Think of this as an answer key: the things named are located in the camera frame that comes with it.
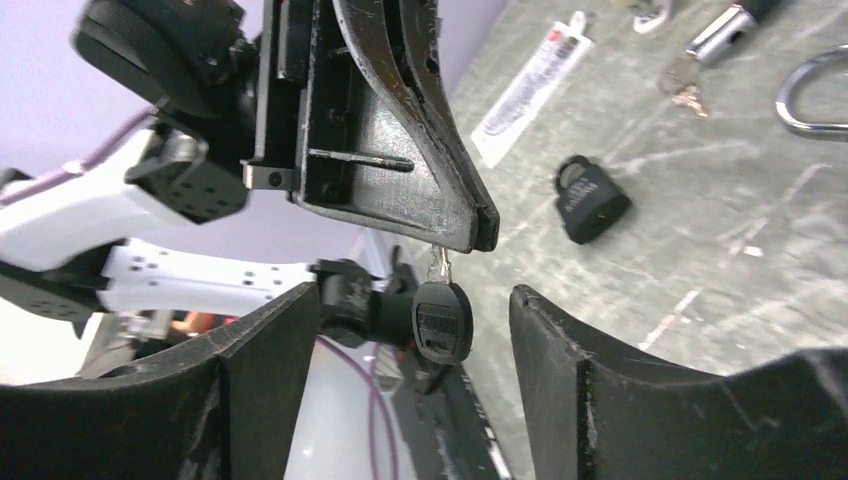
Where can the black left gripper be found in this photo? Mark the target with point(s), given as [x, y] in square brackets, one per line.
[353, 122]

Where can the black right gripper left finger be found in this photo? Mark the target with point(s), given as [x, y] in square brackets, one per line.
[223, 405]

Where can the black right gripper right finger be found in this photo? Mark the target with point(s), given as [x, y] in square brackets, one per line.
[598, 408]

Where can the black head key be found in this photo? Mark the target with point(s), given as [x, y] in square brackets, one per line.
[442, 317]

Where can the black padlock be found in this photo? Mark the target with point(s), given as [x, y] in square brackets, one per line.
[588, 200]

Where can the brass padlock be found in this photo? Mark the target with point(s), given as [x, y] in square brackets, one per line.
[794, 98]

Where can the blue cable lock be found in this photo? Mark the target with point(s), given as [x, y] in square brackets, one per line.
[728, 30]

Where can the cable lock keys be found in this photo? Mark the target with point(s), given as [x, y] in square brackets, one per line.
[679, 81]

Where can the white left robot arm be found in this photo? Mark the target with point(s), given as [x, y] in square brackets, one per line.
[70, 240]

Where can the plastic packaging card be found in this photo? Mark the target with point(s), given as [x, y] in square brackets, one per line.
[558, 54]

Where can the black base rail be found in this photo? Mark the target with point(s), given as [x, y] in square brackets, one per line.
[443, 424]

